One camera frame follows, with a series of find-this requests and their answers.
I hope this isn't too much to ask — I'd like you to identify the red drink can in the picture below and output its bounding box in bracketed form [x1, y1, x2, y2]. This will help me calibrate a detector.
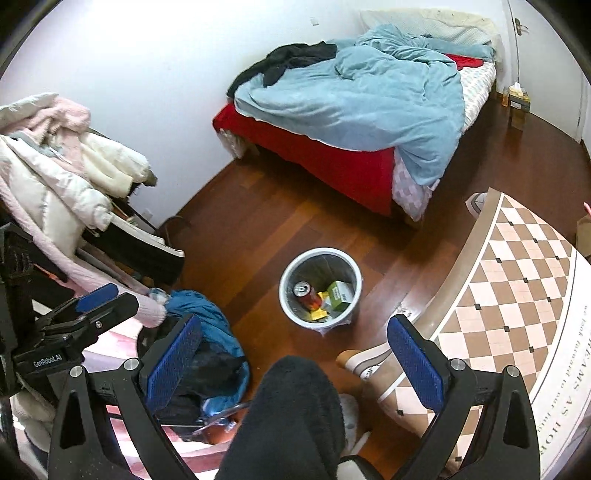
[293, 281, 324, 311]

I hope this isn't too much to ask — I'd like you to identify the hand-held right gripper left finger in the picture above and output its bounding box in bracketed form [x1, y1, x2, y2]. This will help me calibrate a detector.
[48, 313, 204, 480]

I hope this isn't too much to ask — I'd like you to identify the printed checkered tablecloth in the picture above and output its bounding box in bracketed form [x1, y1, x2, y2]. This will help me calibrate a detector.
[336, 187, 591, 480]

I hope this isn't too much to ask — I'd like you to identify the white slipper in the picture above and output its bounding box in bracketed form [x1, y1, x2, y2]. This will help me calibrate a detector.
[338, 392, 362, 455]

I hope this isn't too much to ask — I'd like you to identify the pile of clothes on chair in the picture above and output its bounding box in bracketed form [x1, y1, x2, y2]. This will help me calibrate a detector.
[0, 92, 168, 329]

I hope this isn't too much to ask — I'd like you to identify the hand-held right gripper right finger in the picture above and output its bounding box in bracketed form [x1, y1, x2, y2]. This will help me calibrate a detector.
[387, 315, 541, 480]

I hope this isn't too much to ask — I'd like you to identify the white puffer jacket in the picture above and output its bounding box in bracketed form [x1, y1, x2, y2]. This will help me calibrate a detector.
[0, 131, 154, 259]

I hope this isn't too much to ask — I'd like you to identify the grey shoe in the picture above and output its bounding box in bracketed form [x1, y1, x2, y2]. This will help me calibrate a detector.
[464, 192, 489, 221]

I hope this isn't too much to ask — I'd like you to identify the grey trash bin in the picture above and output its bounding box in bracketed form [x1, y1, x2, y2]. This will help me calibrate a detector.
[278, 247, 363, 337]

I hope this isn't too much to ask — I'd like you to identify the tissue box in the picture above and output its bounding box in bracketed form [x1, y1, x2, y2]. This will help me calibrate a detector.
[507, 82, 533, 112]

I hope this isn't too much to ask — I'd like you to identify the blue jacket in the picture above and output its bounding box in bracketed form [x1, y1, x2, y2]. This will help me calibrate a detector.
[163, 289, 251, 416]

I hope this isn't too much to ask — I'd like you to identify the person's dark fleece leg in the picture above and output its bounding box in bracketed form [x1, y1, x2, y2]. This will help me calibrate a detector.
[215, 355, 347, 480]

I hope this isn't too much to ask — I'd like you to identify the green cardboard box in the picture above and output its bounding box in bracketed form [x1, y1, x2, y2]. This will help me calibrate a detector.
[323, 281, 356, 313]

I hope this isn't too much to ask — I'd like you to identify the black clothing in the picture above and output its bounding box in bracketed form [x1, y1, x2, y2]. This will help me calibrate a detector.
[226, 41, 338, 99]

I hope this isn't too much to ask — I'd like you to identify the checked white mattress cover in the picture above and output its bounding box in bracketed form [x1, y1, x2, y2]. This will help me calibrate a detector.
[392, 60, 498, 222]

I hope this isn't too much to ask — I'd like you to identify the white pillow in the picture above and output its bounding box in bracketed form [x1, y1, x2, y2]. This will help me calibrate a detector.
[360, 6, 502, 61]

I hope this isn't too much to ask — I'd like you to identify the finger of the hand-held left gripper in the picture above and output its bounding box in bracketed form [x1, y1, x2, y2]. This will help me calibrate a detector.
[44, 292, 140, 344]
[44, 283, 120, 329]

